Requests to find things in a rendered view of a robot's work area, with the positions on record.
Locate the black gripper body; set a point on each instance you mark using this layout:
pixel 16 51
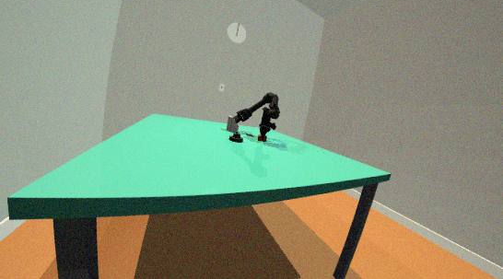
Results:
pixel 264 124

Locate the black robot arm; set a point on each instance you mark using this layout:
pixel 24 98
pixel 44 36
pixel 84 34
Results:
pixel 273 112

